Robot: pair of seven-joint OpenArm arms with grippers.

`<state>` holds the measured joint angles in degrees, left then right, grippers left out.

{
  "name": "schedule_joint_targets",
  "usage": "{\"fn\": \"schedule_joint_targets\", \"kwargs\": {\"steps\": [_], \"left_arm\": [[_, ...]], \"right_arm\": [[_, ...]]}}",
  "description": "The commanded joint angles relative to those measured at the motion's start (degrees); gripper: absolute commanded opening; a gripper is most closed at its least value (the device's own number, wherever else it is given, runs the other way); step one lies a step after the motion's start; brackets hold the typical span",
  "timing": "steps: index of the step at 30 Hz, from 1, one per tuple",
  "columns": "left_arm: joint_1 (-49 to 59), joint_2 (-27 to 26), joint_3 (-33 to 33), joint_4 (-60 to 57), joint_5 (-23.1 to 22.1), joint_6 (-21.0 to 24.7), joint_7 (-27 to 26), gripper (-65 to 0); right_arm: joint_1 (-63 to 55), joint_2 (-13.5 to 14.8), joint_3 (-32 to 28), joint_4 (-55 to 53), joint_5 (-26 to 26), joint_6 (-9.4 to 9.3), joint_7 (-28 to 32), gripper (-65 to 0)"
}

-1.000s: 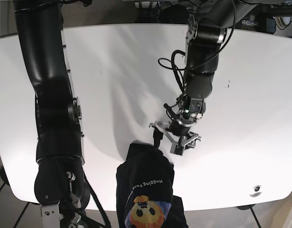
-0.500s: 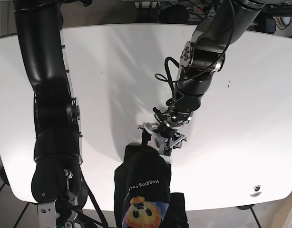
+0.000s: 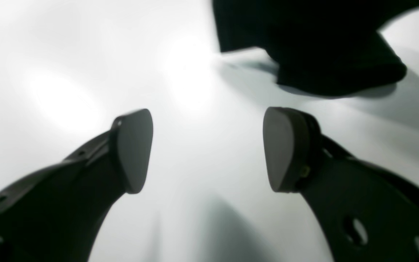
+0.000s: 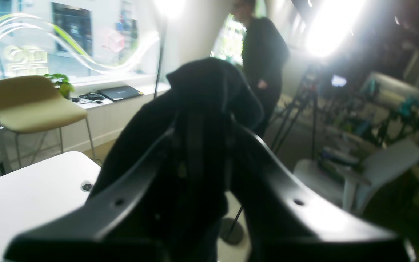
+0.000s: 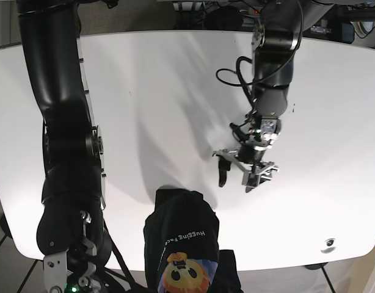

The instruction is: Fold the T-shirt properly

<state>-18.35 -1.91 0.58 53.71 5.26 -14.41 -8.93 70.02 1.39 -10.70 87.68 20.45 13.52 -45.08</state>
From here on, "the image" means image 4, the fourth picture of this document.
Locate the right chrome table grommet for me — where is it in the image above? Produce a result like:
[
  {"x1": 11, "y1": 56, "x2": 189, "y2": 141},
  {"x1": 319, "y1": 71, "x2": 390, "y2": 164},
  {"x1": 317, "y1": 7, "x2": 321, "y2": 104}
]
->
[{"x1": 80, "y1": 180, "x2": 94, "y2": 192}]

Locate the front black table foot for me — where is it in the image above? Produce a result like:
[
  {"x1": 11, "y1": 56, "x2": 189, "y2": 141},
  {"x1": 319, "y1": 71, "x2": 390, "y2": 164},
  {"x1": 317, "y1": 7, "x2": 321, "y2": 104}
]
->
[{"x1": 219, "y1": 207, "x2": 244, "y2": 245}]

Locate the tan bar stool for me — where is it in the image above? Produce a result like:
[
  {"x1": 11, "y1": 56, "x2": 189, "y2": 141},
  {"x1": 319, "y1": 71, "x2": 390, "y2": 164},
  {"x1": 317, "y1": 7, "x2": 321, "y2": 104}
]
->
[{"x1": 0, "y1": 76, "x2": 96, "y2": 168}]

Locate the small green potted plant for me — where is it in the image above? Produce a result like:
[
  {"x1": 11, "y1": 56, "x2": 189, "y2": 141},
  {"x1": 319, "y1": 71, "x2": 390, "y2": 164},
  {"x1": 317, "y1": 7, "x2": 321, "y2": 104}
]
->
[{"x1": 44, "y1": 74, "x2": 75, "y2": 100}]

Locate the black tripod stand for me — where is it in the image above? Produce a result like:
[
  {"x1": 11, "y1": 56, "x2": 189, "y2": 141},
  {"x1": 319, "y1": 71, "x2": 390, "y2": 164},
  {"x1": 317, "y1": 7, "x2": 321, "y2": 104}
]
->
[{"x1": 271, "y1": 65, "x2": 322, "y2": 159}]

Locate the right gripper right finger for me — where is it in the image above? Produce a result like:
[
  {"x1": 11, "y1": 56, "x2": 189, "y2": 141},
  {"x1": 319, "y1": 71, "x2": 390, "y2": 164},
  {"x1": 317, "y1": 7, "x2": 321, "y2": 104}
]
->
[{"x1": 231, "y1": 124, "x2": 413, "y2": 262}]

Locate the black printed T-shirt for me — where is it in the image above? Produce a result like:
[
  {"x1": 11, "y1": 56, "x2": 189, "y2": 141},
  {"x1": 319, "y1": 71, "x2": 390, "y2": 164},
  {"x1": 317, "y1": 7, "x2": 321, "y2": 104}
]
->
[{"x1": 87, "y1": 57, "x2": 266, "y2": 262}]

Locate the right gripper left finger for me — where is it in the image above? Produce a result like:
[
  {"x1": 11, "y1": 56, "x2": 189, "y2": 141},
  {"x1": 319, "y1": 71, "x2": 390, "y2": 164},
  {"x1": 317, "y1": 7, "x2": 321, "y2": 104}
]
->
[{"x1": 4, "y1": 128, "x2": 174, "y2": 262}]

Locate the black thin pole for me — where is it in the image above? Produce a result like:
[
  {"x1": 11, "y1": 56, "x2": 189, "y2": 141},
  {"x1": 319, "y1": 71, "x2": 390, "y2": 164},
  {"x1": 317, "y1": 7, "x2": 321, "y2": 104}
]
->
[{"x1": 153, "y1": 15, "x2": 168, "y2": 99}]

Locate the black laptop on sill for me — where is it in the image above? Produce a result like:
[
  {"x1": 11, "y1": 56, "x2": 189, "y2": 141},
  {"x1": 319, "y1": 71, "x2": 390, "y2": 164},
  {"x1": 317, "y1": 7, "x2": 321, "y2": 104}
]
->
[{"x1": 97, "y1": 85, "x2": 144, "y2": 102}]

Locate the person in dark clothes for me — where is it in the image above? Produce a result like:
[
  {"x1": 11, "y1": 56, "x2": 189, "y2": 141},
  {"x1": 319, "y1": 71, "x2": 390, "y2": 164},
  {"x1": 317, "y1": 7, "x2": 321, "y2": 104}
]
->
[{"x1": 231, "y1": 0, "x2": 289, "y2": 138}]

